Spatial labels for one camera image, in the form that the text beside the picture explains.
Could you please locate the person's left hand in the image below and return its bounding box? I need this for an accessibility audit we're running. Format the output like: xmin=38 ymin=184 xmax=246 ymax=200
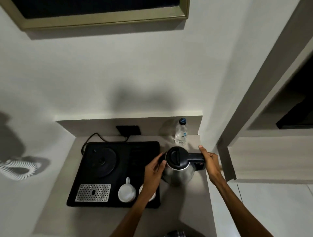
xmin=142 ymin=152 xmax=167 ymax=199

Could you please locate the person's right hand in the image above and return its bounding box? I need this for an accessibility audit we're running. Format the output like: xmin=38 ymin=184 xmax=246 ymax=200
xmin=198 ymin=145 xmax=224 ymax=186

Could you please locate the steel kettle with black lid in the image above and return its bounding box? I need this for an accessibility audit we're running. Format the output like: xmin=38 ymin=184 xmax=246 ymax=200
xmin=160 ymin=146 xmax=206 ymax=187

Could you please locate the person's left forearm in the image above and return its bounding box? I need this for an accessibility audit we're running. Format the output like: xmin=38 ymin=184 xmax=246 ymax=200
xmin=109 ymin=188 xmax=160 ymax=237

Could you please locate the person's right forearm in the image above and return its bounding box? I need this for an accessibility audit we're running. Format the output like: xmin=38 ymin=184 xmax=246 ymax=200
xmin=209 ymin=176 xmax=276 ymax=237

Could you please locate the black rectangular tray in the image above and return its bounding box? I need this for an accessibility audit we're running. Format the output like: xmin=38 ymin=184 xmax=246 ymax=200
xmin=67 ymin=141 xmax=161 ymax=209

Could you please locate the clear plastic water bottle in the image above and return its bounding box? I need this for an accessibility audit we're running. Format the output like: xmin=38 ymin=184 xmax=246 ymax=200
xmin=174 ymin=117 xmax=189 ymax=145

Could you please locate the white ceramic cup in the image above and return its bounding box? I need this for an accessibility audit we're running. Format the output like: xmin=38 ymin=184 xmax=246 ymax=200
xmin=138 ymin=183 xmax=157 ymax=202
xmin=118 ymin=176 xmax=136 ymax=203

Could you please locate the round black kettle base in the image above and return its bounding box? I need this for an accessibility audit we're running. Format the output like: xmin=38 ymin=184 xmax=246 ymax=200
xmin=87 ymin=145 xmax=118 ymax=178

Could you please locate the beige wooden cabinet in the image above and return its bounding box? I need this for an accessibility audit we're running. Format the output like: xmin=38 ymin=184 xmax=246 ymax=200
xmin=216 ymin=0 xmax=313 ymax=183

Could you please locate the metal perforated drip grate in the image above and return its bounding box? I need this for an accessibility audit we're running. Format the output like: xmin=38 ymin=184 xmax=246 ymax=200
xmin=75 ymin=183 xmax=112 ymax=203

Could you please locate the olive framed dark picture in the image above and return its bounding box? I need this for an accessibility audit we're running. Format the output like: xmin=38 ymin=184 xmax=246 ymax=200
xmin=0 ymin=0 xmax=191 ymax=31

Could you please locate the black wall socket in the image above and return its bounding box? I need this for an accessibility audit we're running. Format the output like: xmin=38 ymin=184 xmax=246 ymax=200
xmin=116 ymin=125 xmax=142 ymax=136

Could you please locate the black power cord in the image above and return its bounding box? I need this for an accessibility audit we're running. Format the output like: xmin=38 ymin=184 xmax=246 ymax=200
xmin=82 ymin=132 xmax=129 ymax=157

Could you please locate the white coiled phone cord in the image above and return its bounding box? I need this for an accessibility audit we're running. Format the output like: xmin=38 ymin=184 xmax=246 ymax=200
xmin=0 ymin=158 xmax=41 ymax=181

